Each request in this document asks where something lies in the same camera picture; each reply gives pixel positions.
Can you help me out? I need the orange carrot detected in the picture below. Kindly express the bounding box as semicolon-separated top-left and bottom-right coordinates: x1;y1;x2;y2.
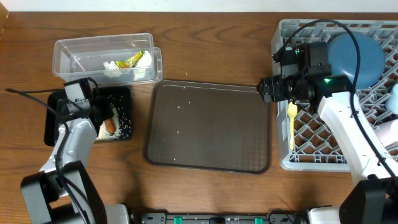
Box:
104;118;116;135

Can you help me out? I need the cream plastic spoon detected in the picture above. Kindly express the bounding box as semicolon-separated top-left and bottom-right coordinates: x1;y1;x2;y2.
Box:
287;101;298;151

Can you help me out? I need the white napkin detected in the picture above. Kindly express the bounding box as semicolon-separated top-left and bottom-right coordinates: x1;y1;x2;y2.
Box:
103;50;153;81

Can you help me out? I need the green snack wrapper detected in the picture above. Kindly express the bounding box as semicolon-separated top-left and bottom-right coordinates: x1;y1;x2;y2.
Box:
116;51;145;68

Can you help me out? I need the dark blue plate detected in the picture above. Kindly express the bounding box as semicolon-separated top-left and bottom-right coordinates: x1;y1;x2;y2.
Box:
327;32;386;89

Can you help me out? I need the small light blue cup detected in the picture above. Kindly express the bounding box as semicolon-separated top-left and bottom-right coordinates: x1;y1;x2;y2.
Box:
385;84;398;115

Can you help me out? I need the pink plastic cup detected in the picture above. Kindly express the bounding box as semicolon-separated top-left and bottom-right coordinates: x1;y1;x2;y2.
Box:
374;119;397;147

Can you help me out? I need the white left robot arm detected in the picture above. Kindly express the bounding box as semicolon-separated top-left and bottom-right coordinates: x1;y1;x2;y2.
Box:
21;78;130;223

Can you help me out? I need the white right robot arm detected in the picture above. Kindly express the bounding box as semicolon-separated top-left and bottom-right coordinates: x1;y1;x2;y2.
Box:
257;75;397;223

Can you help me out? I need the grey dishwasher rack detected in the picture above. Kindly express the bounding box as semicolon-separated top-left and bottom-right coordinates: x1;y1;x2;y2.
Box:
271;19;397;172

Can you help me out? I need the black bin tray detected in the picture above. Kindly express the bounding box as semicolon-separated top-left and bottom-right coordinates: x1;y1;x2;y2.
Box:
44;86;132;146

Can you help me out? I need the pile of white rice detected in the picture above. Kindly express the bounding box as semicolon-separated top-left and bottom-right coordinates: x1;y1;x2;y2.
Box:
96;107;132;141

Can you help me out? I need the clear plastic bin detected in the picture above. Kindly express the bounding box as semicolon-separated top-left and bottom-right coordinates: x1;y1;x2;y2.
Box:
52;33;163;86

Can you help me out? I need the brown serving tray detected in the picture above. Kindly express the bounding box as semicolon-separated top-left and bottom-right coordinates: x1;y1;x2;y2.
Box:
144;80;272;174

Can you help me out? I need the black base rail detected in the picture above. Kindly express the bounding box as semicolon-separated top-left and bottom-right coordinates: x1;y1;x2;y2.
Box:
135;212;309;224

